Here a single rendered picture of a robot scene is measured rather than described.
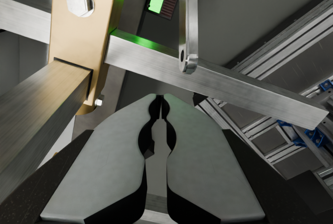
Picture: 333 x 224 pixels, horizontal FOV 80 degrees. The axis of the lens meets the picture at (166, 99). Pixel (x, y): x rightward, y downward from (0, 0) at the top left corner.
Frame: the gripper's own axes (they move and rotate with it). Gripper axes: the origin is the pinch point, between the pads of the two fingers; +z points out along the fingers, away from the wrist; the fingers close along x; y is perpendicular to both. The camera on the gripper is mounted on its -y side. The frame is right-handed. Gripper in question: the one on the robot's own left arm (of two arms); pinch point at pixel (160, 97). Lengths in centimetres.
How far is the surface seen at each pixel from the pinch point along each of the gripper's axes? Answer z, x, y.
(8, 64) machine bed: 29.1, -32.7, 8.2
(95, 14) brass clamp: 7.9, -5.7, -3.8
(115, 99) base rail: 24.3, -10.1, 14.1
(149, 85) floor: 94, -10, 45
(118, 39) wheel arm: 8.9, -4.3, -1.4
